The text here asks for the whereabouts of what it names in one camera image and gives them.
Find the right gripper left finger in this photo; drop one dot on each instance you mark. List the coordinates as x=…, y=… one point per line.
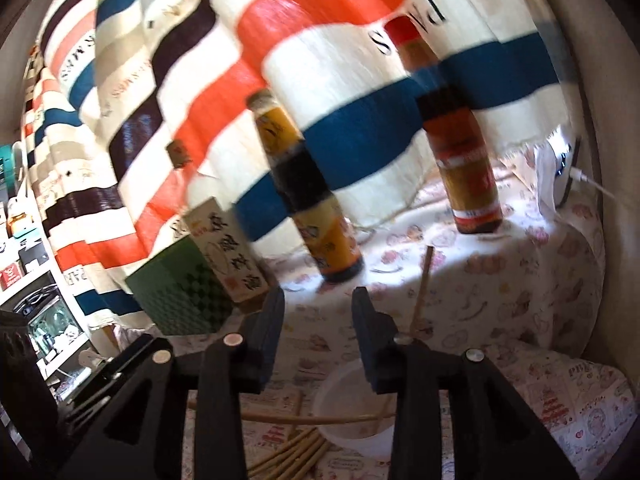
x=133, y=427

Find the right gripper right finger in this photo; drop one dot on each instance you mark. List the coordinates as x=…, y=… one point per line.
x=495, y=434

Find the print pattern tablecloth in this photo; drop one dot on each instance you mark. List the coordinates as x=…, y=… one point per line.
x=588, y=408

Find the green checkered box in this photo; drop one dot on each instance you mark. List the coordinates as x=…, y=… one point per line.
x=180, y=292

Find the bear print cloth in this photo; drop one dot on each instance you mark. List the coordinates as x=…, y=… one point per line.
x=537, y=279

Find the translucent plastic cup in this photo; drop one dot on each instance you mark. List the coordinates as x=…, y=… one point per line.
x=346, y=393

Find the clear cooking wine bottle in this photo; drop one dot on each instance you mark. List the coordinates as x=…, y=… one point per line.
x=216, y=233

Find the dark oyster sauce bottle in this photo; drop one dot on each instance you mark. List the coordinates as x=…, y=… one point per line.
x=316, y=212

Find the white power adapter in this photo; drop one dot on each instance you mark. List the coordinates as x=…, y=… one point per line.
x=555, y=159

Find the red capped sauce bottle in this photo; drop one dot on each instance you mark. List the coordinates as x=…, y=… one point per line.
x=454, y=135

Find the striped curtain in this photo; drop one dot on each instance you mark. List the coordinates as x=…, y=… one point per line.
x=117, y=80

